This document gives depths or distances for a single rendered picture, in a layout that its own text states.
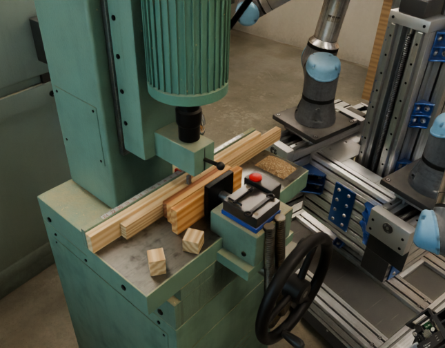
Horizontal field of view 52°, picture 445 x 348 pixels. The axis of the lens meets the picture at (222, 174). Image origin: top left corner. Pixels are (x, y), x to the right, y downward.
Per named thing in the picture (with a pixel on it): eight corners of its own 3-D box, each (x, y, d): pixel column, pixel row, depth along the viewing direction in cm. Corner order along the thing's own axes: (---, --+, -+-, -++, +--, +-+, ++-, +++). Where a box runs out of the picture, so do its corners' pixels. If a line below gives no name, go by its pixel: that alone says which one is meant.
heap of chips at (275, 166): (283, 179, 123) (283, 174, 122) (254, 165, 129) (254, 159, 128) (297, 168, 128) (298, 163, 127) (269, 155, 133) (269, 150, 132)
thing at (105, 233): (93, 253, 100) (90, 237, 97) (87, 249, 101) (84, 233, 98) (259, 146, 136) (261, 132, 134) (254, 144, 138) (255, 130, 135)
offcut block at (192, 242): (188, 238, 104) (188, 227, 102) (204, 242, 103) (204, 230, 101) (182, 250, 101) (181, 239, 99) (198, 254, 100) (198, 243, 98)
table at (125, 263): (179, 344, 89) (178, 326, 85) (87, 265, 105) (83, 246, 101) (335, 200, 126) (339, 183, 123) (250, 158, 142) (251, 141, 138)
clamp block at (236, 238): (252, 268, 101) (255, 239, 96) (208, 239, 108) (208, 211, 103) (290, 235, 110) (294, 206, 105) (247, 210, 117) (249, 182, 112)
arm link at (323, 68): (303, 100, 158) (308, 63, 150) (300, 83, 169) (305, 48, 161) (337, 102, 158) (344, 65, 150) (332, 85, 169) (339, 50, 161)
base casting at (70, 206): (174, 332, 106) (173, 307, 100) (41, 219, 136) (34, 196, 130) (285, 234, 133) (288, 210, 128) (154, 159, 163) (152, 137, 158)
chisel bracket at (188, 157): (194, 182, 107) (194, 152, 102) (154, 159, 115) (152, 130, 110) (215, 169, 112) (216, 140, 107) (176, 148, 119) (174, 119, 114)
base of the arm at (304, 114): (314, 104, 177) (317, 81, 171) (343, 120, 168) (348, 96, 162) (285, 115, 170) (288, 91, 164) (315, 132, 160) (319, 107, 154)
